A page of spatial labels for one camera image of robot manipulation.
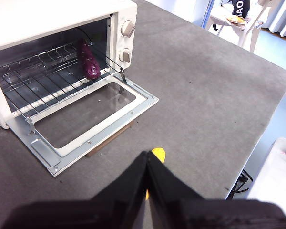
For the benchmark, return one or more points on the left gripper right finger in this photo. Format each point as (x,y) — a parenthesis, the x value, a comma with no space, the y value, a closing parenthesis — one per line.
(193,212)

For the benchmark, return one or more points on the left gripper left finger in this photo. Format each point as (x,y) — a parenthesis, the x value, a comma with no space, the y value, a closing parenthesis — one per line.
(105,210)

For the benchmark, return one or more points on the purple eggplant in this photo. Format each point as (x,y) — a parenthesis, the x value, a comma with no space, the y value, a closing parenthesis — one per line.
(90,64)

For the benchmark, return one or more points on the beige round oven knob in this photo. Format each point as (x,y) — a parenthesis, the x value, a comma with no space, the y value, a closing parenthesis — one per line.
(128,28)
(125,56)

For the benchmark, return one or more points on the white Toshiba toaster oven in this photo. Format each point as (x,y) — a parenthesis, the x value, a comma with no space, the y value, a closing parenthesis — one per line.
(50,19)

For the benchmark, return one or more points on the yellow corn cob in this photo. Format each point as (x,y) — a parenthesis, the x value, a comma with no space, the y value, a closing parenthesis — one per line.
(159,153)

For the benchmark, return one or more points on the white plastic box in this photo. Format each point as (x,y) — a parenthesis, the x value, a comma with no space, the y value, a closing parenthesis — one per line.
(276,171)

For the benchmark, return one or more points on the white chair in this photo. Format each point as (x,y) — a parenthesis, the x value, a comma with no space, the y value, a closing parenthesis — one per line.
(217,20)

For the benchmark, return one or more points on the orange yellow packet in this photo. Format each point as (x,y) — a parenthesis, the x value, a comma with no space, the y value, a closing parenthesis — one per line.
(237,19)

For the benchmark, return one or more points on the black bag with white letters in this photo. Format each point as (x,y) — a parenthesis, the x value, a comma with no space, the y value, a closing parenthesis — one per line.
(240,7)

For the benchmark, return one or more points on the pale curtain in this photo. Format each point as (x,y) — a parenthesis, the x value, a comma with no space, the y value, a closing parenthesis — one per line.
(283,19)

